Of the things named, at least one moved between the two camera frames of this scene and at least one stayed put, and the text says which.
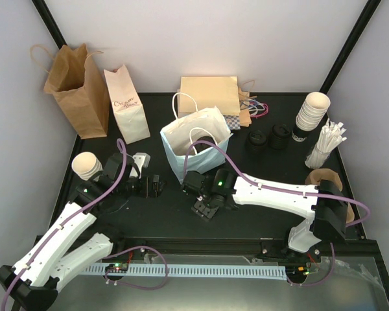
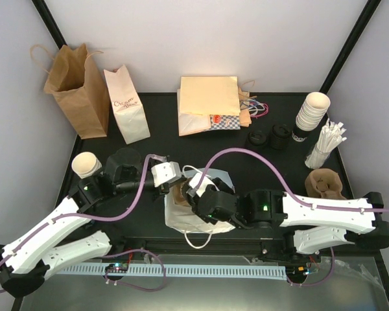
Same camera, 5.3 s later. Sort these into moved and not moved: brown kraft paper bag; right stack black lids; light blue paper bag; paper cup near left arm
Moved: light blue paper bag
Not moved: right stack black lids; paper cup near left arm; brown kraft paper bag
